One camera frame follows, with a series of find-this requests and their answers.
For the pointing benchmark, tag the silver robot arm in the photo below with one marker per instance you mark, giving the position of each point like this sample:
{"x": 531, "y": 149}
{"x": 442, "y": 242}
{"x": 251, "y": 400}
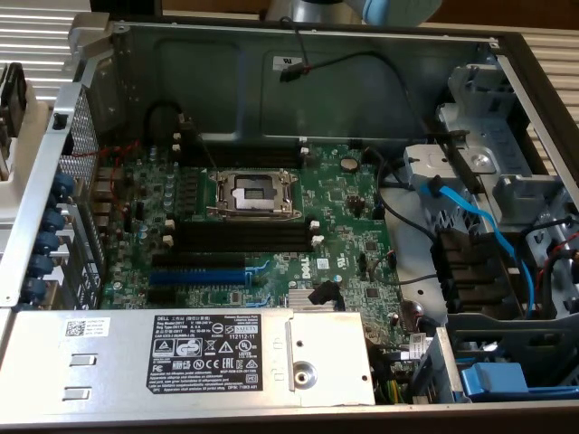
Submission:
{"x": 289, "y": 11}

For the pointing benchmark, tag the blue drive caddy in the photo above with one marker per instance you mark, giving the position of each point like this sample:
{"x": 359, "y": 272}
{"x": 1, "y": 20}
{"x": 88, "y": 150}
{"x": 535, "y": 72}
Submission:
{"x": 493, "y": 377}

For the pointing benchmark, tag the open PC case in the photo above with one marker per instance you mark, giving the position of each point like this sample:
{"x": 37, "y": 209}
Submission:
{"x": 316, "y": 99}

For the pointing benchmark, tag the locking lever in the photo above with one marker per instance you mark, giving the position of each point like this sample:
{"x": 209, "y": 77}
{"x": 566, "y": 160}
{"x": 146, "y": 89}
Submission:
{"x": 203, "y": 145}

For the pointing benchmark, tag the black case clip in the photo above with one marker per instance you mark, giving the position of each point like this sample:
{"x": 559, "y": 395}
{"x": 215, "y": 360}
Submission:
{"x": 60, "y": 121}

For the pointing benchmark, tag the short black expansion slot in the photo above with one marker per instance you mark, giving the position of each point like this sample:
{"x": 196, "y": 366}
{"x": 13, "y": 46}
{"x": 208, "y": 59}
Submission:
{"x": 161, "y": 295}

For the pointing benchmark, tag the silver disk bay cage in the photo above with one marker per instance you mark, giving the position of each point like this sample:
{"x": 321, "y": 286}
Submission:
{"x": 502, "y": 135}

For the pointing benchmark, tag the blue slot retainer clip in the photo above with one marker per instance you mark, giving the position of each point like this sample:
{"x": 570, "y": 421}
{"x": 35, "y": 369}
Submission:
{"x": 47, "y": 242}
{"x": 35, "y": 288}
{"x": 40, "y": 265}
{"x": 63, "y": 185}
{"x": 54, "y": 220}

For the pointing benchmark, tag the silver chipset heat sink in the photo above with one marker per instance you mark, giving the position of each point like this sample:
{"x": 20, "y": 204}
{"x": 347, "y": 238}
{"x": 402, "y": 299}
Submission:
{"x": 298, "y": 299}

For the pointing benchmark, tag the silver power supply unit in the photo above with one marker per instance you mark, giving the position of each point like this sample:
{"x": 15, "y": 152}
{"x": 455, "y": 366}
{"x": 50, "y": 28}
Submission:
{"x": 113, "y": 361}

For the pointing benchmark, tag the green motherboard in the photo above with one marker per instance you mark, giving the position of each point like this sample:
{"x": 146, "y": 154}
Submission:
{"x": 339, "y": 212}

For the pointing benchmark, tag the silver coin cell battery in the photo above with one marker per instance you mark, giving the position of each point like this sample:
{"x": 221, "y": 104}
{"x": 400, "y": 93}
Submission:
{"x": 347, "y": 163}

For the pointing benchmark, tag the black plastic drive holder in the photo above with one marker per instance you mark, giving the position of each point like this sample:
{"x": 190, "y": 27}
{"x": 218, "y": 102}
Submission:
{"x": 470, "y": 271}

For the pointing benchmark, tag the RAM slot white latches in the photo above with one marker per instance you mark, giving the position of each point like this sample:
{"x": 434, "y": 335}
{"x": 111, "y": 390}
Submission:
{"x": 253, "y": 158}
{"x": 244, "y": 247}
{"x": 244, "y": 231}
{"x": 253, "y": 146}

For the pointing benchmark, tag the silver drive bracket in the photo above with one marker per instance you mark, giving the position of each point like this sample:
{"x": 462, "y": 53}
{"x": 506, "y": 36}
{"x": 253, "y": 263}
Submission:
{"x": 434, "y": 163}

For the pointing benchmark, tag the blue expansion slot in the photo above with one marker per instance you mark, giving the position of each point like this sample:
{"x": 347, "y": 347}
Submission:
{"x": 199, "y": 276}

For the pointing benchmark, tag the white corner bracket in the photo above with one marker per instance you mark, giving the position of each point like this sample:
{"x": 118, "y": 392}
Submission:
{"x": 88, "y": 31}

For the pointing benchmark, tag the long black expansion slot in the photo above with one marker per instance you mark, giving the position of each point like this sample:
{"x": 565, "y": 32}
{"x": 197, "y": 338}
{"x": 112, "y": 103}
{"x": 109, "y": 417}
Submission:
{"x": 199, "y": 261}

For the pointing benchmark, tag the CPU socket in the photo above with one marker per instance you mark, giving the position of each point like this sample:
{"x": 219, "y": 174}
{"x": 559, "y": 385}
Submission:
{"x": 253, "y": 194}

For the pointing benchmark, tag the dark grey disk bay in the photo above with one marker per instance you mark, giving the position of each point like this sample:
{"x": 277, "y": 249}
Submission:
{"x": 520, "y": 334}

